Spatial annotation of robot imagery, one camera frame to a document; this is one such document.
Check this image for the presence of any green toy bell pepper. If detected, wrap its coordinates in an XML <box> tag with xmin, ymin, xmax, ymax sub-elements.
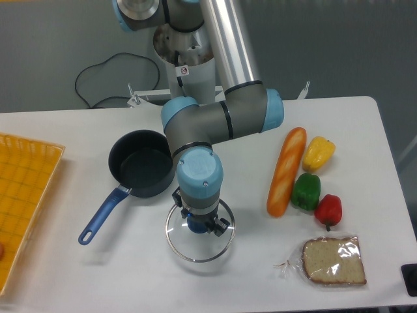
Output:
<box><xmin>291</xmin><ymin>173</ymin><xmax>321</xmax><ymax>211</ymax></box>

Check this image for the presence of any orange plastic basket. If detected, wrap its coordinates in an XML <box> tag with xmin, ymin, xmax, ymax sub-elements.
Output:
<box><xmin>1</xmin><ymin>133</ymin><xmax>65</xmax><ymax>295</ymax></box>

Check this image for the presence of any red toy bell pepper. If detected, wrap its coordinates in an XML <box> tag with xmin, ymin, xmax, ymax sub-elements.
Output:
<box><xmin>314</xmin><ymin>194</ymin><xmax>343</xmax><ymax>231</ymax></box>

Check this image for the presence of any right table clamp bracket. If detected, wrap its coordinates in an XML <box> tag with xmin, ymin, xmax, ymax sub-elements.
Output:
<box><xmin>297</xmin><ymin>81</ymin><xmax>310</xmax><ymax>100</ymax></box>

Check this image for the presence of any black object at edge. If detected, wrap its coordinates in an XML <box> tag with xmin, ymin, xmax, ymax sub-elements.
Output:
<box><xmin>401</xmin><ymin>263</ymin><xmax>417</xmax><ymax>297</ymax></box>

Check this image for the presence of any toy baguette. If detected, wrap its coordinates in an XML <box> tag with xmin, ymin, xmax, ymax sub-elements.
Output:
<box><xmin>266</xmin><ymin>127</ymin><xmax>307</xmax><ymax>218</ymax></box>

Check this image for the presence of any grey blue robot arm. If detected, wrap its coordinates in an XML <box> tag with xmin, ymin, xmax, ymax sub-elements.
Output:
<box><xmin>113</xmin><ymin>1</ymin><xmax>284</xmax><ymax>235</ymax></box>

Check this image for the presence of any wrapped bread slice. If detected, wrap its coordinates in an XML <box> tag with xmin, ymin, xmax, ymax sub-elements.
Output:
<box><xmin>274</xmin><ymin>235</ymin><xmax>367</xmax><ymax>288</ymax></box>

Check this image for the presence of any left table clamp bracket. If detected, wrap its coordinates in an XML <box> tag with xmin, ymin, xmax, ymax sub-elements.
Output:
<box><xmin>127</xmin><ymin>83</ymin><xmax>171</xmax><ymax>108</ymax></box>

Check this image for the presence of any black cable on floor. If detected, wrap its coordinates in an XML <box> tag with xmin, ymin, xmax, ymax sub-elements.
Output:
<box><xmin>74</xmin><ymin>52</ymin><xmax>161</xmax><ymax>110</ymax></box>

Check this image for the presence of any dark saucepan blue handle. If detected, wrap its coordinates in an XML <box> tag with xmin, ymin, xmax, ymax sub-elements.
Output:
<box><xmin>78</xmin><ymin>130</ymin><xmax>175</xmax><ymax>245</ymax></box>

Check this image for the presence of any glass lid blue knob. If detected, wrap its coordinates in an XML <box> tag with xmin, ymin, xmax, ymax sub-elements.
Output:
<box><xmin>165</xmin><ymin>200</ymin><xmax>236</xmax><ymax>263</ymax></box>

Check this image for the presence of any table clamp bracket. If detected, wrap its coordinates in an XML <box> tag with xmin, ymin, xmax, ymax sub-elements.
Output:
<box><xmin>127</xmin><ymin>83</ymin><xmax>171</xmax><ymax>108</ymax></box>
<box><xmin>297</xmin><ymin>81</ymin><xmax>310</xmax><ymax>100</ymax></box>

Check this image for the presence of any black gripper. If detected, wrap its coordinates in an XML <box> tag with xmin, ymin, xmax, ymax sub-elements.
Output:
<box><xmin>171</xmin><ymin>187</ymin><xmax>230</xmax><ymax>237</ymax></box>

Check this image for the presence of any yellow toy bell pepper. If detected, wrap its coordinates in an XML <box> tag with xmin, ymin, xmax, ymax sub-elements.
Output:
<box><xmin>302</xmin><ymin>136</ymin><xmax>336</xmax><ymax>173</ymax></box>

